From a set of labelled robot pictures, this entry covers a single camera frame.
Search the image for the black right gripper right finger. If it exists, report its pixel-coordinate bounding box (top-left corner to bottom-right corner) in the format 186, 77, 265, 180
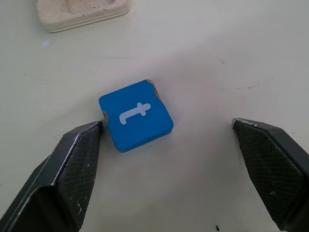
231, 117, 309, 232

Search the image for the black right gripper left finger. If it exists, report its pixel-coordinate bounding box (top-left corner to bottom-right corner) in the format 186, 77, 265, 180
0, 121, 104, 232

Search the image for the blue letter t block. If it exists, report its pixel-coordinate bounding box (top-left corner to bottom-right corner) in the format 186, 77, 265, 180
98, 79, 174, 153

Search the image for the wooden letter tray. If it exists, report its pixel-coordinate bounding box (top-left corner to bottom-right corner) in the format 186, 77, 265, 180
35, 0, 133, 33

